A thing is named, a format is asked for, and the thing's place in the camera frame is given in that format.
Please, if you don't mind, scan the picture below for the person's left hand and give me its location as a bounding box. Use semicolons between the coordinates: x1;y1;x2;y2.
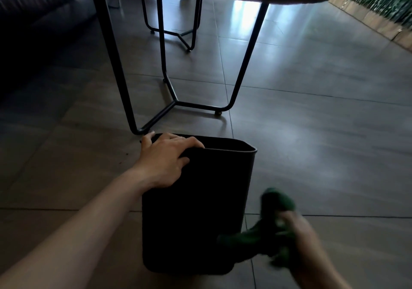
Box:
134;131;205;190

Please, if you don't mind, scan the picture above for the person's right hand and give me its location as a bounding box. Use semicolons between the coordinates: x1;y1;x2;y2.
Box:
276;211;324;278

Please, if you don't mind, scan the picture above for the black plastic waste bin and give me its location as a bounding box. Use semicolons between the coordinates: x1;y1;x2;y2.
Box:
141;133;258;275

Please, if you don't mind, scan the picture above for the green cleaning cloth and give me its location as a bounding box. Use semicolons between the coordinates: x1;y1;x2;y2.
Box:
218;188;297;271

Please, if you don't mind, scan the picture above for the person's left forearm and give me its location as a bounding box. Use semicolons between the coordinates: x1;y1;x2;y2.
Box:
0;166;149;289

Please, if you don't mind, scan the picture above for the person's right forearm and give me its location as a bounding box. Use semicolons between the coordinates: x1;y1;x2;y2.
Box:
291;250;353;289

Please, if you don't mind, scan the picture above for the round table with black legs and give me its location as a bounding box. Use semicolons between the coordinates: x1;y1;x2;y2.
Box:
86;0;344;135

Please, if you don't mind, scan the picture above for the dark leather sofa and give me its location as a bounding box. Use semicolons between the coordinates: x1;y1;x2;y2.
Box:
0;0;107;83

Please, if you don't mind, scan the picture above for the wooden planter border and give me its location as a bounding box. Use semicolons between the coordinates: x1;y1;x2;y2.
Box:
328;0;412;53

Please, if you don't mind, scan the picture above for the small table black metal frame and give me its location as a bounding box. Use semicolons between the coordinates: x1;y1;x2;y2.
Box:
140;0;203;53

